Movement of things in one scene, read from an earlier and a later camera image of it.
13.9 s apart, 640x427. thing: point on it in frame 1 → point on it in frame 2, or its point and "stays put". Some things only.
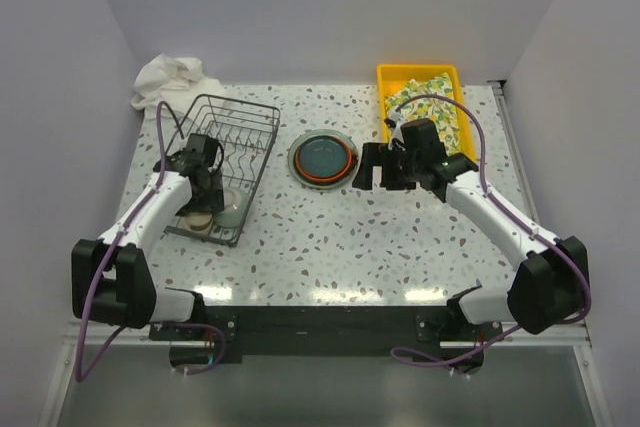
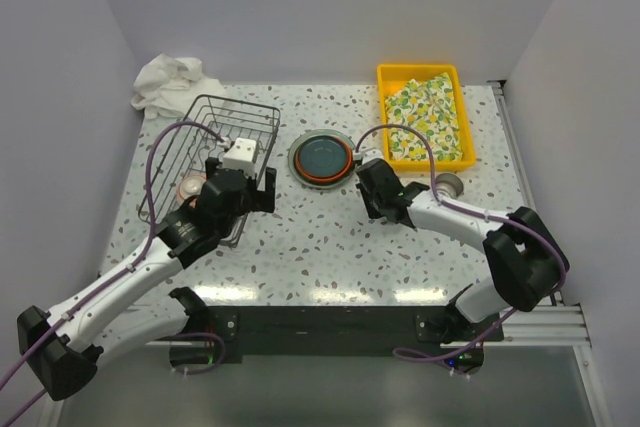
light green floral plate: [329, 133] stays put
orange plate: [324, 179] stays put
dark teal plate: [323, 155] stays put
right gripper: [374, 154] → [372, 213]
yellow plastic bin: [395, 76] stays put
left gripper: [213, 201] → [259, 199]
